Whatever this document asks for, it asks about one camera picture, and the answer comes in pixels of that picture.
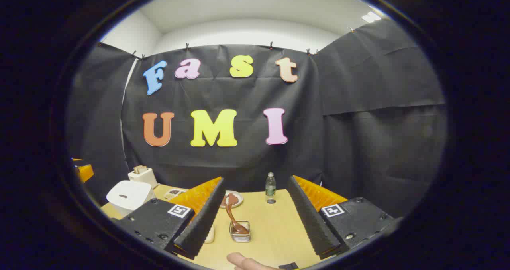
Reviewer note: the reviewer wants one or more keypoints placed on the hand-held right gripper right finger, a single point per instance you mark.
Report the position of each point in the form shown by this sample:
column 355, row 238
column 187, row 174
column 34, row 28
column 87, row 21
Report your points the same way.
column 310, row 218

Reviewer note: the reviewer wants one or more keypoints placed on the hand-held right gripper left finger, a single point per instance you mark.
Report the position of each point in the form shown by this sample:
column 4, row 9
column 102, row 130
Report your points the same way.
column 201, row 222

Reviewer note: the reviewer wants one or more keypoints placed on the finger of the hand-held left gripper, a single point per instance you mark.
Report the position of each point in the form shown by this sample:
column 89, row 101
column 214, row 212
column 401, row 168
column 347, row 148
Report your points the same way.
column 84, row 172

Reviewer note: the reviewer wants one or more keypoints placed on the clear plastic rice box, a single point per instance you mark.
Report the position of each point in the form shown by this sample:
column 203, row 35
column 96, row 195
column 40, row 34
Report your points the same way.
column 210, row 236

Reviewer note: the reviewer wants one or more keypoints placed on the brown wooden spoon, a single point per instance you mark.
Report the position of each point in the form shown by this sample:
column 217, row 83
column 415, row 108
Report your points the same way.
column 232, row 216

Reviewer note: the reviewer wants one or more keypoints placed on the white rice cooker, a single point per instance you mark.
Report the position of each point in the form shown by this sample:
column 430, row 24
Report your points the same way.
column 127, row 196

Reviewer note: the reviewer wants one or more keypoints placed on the brown meat patty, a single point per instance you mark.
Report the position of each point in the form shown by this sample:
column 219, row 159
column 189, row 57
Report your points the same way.
column 233, row 200

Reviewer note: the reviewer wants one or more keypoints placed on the white divided condiment tray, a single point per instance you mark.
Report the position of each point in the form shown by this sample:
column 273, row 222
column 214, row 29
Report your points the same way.
column 174, row 193

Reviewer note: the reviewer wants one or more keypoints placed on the white round plate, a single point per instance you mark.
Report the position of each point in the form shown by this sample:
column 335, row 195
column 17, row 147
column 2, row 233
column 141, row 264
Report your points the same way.
column 240, row 200

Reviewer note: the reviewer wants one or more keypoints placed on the clear plastic water bottle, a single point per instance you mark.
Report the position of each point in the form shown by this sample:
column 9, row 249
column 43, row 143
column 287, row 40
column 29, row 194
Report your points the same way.
column 270, row 188

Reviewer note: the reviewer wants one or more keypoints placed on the white toaster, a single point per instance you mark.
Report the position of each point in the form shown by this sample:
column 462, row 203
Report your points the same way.
column 144, row 178

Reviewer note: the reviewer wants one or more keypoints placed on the black backdrop cloth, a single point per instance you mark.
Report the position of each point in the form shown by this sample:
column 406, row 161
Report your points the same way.
column 358, row 142

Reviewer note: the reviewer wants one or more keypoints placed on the small ceiling light panel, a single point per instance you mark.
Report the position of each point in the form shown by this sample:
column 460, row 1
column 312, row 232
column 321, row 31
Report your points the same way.
column 370, row 17

